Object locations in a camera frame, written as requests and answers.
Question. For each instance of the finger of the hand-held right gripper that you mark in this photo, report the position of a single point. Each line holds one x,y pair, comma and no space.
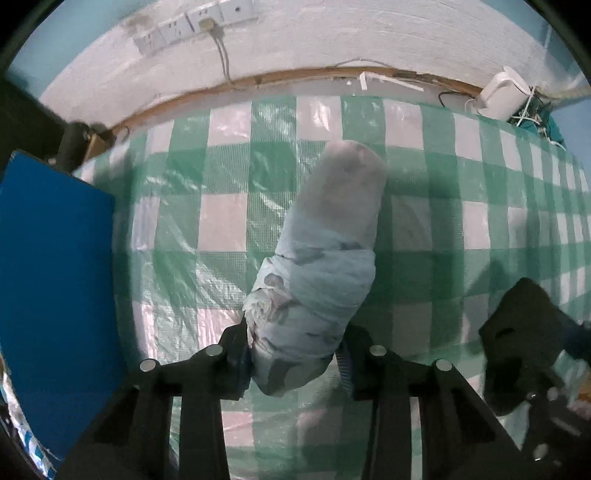
577,341
558,415

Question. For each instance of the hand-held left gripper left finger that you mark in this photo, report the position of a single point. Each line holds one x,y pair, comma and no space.
239,364

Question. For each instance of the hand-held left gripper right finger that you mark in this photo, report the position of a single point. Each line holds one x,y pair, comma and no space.
346,369

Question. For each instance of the black cloth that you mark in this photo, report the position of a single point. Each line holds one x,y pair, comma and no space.
521,332

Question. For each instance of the pale blue patterned sock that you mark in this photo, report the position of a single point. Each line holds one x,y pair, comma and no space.
323,258

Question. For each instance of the blue cardboard box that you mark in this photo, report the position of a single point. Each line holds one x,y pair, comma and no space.
55,277

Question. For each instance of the green checkered tablecloth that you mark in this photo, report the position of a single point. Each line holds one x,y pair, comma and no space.
221,221

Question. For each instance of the white plastic appliance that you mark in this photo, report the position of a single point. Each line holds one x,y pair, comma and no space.
501,94

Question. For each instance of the white plastic strip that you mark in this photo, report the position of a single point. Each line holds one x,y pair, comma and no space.
392,79

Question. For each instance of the dark cabinet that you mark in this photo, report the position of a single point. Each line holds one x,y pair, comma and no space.
27,120

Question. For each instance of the beige power plug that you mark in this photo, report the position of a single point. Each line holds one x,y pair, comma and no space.
211,25

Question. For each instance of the white wall socket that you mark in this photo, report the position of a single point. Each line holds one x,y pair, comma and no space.
176,30
148,41
196,16
238,10

